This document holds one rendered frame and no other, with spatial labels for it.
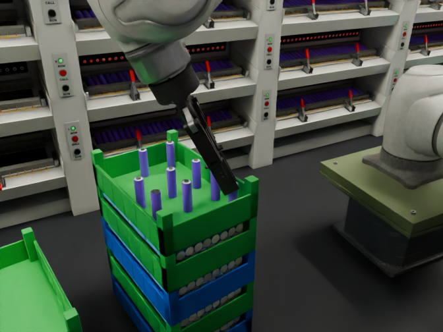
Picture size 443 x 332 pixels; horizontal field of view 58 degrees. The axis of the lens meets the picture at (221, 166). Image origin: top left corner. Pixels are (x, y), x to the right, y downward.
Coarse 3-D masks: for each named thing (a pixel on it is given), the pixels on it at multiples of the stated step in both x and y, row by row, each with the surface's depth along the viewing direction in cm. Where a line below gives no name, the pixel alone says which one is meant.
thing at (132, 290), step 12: (108, 252) 93; (120, 264) 98; (120, 276) 90; (132, 288) 85; (252, 288) 83; (144, 300) 81; (240, 300) 82; (252, 300) 85; (144, 312) 83; (156, 312) 84; (216, 312) 78; (228, 312) 81; (240, 312) 84; (156, 324) 78; (168, 324) 72; (192, 324) 75; (204, 324) 78; (216, 324) 80
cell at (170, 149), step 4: (168, 144) 88; (172, 144) 89; (168, 148) 89; (172, 148) 89; (168, 152) 89; (172, 152) 89; (168, 156) 90; (172, 156) 90; (168, 160) 90; (172, 160) 90; (168, 164) 91; (172, 164) 91
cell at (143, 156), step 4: (144, 148) 86; (140, 152) 85; (144, 152) 85; (140, 156) 85; (144, 156) 85; (140, 160) 86; (144, 160) 86; (140, 164) 86; (144, 164) 86; (140, 168) 87; (144, 168) 86; (148, 168) 88; (140, 172) 87; (144, 172) 87; (148, 172) 88; (144, 176) 87
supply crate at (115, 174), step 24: (96, 168) 81; (120, 168) 87; (120, 192) 74; (192, 192) 82; (240, 192) 77; (144, 216) 67; (168, 216) 61; (192, 216) 74; (216, 216) 68; (240, 216) 72; (168, 240) 63; (192, 240) 67
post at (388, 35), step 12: (408, 12) 167; (396, 24) 168; (360, 36) 186; (372, 36) 180; (384, 36) 174; (396, 36) 169; (408, 36) 173; (396, 48) 172; (396, 60) 175; (384, 72) 178; (372, 84) 186; (384, 84) 180; (384, 108) 185; (372, 120) 190; (384, 120) 188; (372, 132) 192
